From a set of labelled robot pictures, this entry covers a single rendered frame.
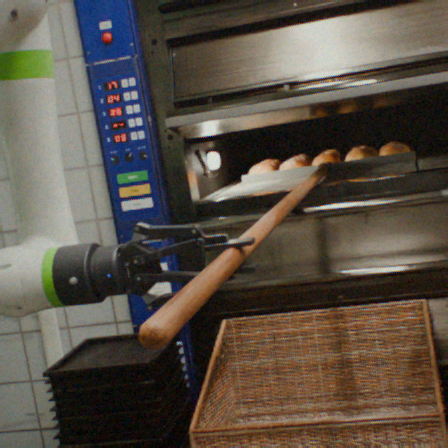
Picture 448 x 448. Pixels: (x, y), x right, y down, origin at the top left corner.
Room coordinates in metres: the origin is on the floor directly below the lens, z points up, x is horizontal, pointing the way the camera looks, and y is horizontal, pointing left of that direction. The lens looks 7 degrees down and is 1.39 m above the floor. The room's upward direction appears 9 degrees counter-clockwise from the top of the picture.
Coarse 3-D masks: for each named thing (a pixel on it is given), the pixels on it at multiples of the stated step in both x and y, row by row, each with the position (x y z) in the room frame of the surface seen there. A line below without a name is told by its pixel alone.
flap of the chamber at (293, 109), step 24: (312, 96) 1.94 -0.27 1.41; (336, 96) 1.93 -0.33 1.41; (360, 96) 1.91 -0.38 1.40; (384, 96) 1.94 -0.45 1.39; (408, 96) 1.98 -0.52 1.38; (432, 96) 2.01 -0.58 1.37; (168, 120) 2.04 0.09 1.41; (192, 120) 2.02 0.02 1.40; (216, 120) 2.01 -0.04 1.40; (240, 120) 2.04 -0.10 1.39; (264, 120) 2.08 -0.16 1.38; (288, 120) 2.12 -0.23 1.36
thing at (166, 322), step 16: (320, 176) 2.17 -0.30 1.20; (304, 192) 1.81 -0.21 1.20; (288, 208) 1.56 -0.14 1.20; (256, 224) 1.31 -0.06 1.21; (272, 224) 1.37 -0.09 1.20; (256, 240) 1.22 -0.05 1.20; (224, 256) 1.05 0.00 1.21; (240, 256) 1.09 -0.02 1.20; (208, 272) 0.96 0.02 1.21; (224, 272) 0.99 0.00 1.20; (192, 288) 0.88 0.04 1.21; (208, 288) 0.91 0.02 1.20; (176, 304) 0.81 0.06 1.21; (192, 304) 0.84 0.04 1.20; (160, 320) 0.75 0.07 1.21; (176, 320) 0.78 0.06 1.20; (144, 336) 0.74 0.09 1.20; (160, 336) 0.74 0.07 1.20
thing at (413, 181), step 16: (384, 176) 2.07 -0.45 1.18; (400, 176) 2.04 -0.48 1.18; (416, 176) 2.03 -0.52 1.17; (432, 176) 2.02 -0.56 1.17; (272, 192) 2.13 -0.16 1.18; (288, 192) 2.11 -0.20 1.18; (320, 192) 2.09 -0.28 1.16; (336, 192) 2.08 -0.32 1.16; (352, 192) 2.07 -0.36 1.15; (368, 192) 2.06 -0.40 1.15; (384, 192) 2.05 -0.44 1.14; (208, 208) 2.17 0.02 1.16; (224, 208) 2.16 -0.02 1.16; (240, 208) 2.15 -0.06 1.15; (256, 208) 2.14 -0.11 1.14
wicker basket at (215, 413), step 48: (288, 336) 2.07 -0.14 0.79; (336, 336) 2.04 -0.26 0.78; (384, 336) 2.01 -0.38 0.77; (432, 336) 1.85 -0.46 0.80; (288, 384) 2.05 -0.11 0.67; (336, 384) 2.02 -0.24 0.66; (384, 384) 1.99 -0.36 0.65; (432, 384) 1.96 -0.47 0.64; (192, 432) 1.68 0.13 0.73; (240, 432) 1.66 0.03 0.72; (288, 432) 1.63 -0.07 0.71; (336, 432) 1.61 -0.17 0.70; (384, 432) 1.59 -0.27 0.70; (432, 432) 1.56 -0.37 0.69
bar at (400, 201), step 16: (416, 192) 1.68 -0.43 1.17; (432, 192) 1.66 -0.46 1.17; (304, 208) 1.73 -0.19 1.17; (320, 208) 1.72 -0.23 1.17; (336, 208) 1.71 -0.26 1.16; (352, 208) 1.70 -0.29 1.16; (368, 208) 1.69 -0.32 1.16; (384, 208) 1.69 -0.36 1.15; (400, 208) 1.69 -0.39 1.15; (176, 224) 1.81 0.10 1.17; (208, 224) 1.78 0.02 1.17; (224, 224) 1.77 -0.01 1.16; (240, 224) 1.76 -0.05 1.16
